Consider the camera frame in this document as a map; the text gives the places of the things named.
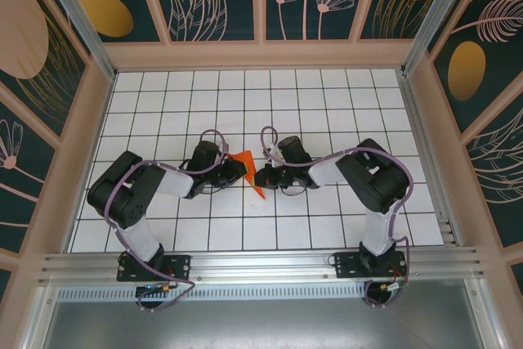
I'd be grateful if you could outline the orange square paper sheet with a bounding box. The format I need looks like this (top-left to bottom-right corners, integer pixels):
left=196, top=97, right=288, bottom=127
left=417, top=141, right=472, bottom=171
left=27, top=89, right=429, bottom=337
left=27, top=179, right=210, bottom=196
left=228, top=149, right=268, bottom=201

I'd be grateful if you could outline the grey metal sheet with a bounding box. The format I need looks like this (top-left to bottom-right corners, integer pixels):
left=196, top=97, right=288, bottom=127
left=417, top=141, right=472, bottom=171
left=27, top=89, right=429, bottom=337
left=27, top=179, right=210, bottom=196
left=23, top=298, right=503, bottom=349

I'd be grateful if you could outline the small circuit board with connector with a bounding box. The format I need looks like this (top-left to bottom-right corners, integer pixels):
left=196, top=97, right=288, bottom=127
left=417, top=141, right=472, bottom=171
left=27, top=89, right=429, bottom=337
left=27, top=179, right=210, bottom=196
left=377, top=279, right=410, bottom=293
left=136, top=282, right=173, bottom=297

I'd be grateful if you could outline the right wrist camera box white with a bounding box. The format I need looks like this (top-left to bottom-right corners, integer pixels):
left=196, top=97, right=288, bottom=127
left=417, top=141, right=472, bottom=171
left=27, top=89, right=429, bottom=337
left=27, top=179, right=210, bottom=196
left=265, top=142, right=284, bottom=163

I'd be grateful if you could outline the aluminium mounting rail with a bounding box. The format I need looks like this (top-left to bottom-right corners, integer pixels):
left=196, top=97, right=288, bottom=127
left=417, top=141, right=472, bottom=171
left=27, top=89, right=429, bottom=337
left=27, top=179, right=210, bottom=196
left=38, top=245, right=488, bottom=285

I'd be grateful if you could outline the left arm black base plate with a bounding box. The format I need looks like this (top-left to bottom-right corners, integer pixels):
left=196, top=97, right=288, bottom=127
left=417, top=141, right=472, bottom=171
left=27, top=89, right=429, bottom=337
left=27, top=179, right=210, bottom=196
left=116, top=253, right=193, bottom=283

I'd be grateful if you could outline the grey slotted cable duct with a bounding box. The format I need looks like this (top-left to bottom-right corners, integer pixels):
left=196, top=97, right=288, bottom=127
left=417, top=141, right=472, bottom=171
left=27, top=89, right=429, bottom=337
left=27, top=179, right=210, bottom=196
left=56, top=286, right=369, bottom=302

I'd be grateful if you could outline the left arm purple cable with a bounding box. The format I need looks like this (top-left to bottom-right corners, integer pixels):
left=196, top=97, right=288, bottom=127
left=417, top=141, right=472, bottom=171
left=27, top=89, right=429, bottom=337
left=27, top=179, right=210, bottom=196
left=104, top=128, right=230, bottom=314

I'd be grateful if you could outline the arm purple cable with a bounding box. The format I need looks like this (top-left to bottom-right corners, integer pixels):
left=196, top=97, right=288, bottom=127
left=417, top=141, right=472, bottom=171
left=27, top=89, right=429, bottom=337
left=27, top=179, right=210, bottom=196
left=104, top=128, right=230, bottom=314
left=260, top=125, right=414, bottom=310

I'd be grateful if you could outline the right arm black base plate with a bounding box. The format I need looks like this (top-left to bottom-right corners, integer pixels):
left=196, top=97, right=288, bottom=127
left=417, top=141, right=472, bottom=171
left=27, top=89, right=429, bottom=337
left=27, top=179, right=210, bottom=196
left=333, top=251, right=409, bottom=280

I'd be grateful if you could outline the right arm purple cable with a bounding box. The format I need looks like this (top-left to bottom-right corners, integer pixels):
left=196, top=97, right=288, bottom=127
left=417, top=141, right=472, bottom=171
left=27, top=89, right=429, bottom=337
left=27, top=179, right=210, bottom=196
left=260, top=125, right=414, bottom=310

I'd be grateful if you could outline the aluminium side rail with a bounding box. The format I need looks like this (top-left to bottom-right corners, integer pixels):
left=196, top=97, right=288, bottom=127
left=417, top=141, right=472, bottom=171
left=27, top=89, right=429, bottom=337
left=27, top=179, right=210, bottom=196
left=397, top=69, right=458, bottom=247

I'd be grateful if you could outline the aluminium frame post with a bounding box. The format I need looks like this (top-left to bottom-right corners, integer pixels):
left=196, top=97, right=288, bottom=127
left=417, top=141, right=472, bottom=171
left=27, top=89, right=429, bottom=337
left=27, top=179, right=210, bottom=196
left=33, top=0, right=118, bottom=81
left=401, top=0, right=480, bottom=77

